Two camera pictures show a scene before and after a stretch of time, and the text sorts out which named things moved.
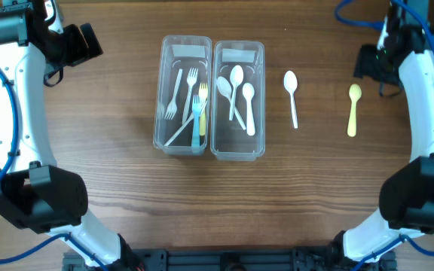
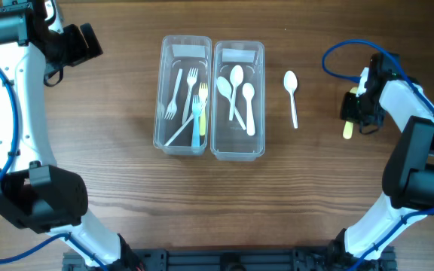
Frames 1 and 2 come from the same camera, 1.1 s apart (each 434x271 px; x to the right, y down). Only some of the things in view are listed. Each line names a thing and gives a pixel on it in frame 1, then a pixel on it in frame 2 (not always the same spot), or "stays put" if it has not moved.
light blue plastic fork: (195, 142) stays put
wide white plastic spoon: (248, 92) stays put
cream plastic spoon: (291, 83) stays put
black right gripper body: (370, 62) → (355, 111)
